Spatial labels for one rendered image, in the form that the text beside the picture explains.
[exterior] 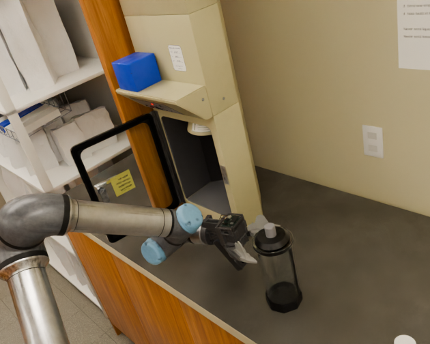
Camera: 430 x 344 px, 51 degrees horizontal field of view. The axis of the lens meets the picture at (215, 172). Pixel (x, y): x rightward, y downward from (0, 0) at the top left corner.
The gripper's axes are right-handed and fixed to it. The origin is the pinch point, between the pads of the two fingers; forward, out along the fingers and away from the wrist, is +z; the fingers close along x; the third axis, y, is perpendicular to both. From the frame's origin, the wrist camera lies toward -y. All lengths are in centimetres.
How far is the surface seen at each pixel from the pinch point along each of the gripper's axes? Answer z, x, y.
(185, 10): -20, 21, 60
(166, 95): -30, 13, 40
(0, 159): -214, 49, -3
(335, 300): 12.3, 4.4, -21.2
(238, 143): -20.9, 27.9, 16.1
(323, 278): 6.3, 11.3, -20.6
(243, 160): -21.4, 28.3, 9.6
